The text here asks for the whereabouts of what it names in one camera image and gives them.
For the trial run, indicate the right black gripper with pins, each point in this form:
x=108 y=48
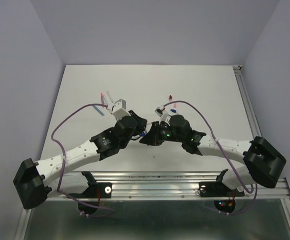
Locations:
x=152 y=137

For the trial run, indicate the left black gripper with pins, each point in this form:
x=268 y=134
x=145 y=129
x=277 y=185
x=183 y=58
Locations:
x=141 y=122

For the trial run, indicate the light blue highlighter pen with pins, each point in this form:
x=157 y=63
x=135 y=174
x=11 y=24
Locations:
x=98 y=109

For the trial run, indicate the white marker red end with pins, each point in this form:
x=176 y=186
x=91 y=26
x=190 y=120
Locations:
x=110 y=97

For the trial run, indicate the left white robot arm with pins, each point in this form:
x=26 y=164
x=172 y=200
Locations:
x=33 y=179

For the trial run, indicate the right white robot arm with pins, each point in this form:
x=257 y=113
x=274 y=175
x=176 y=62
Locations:
x=200 y=143

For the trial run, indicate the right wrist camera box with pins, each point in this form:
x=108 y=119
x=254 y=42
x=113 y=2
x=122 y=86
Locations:
x=162 y=113

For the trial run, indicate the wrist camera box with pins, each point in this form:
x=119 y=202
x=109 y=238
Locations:
x=119 y=109
x=162 y=113

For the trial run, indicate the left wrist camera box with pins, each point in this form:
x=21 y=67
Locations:
x=119 y=109

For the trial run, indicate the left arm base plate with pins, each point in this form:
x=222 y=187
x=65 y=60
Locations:
x=93 y=191

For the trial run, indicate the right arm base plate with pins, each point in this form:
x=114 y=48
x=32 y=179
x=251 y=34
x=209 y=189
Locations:
x=210 y=189

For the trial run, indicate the aluminium front rail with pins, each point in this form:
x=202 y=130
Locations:
x=149 y=186

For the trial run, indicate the aluminium rail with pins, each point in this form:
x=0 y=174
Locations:
x=249 y=117
x=149 y=186

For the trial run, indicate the aluminium right rail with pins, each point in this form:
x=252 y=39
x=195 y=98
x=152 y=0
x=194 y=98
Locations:
x=249 y=117

